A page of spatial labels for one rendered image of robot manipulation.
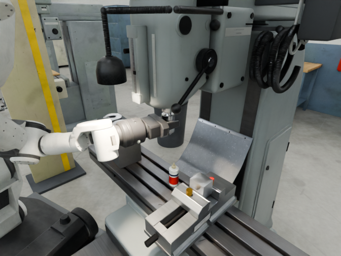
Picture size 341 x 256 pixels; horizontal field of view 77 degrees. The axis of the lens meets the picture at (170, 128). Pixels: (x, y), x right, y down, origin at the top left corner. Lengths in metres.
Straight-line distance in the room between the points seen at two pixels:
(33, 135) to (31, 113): 1.59
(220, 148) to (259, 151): 0.17
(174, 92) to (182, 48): 0.12
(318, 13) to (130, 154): 0.85
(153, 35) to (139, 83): 0.13
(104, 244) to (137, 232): 0.17
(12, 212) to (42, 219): 0.22
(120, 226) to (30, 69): 1.71
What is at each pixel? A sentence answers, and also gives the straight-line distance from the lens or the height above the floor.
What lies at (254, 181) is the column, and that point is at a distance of 1.17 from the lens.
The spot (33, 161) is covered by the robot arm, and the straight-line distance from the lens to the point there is 0.79.
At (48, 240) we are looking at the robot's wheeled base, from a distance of 1.34.
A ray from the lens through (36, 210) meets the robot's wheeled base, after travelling 1.55.
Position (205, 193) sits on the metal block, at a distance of 0.76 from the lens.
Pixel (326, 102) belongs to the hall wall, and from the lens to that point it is 4.91.
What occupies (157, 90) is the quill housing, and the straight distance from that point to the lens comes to 0.62.
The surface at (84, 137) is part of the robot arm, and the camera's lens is 0.74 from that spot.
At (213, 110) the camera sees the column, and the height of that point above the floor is 1.16.
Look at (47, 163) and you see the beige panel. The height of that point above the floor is 0.21.
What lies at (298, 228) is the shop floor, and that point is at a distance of 2.26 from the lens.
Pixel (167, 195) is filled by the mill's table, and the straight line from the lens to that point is 0.90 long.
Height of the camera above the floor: 1.56
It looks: 27 degrees down
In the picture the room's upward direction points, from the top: straight up
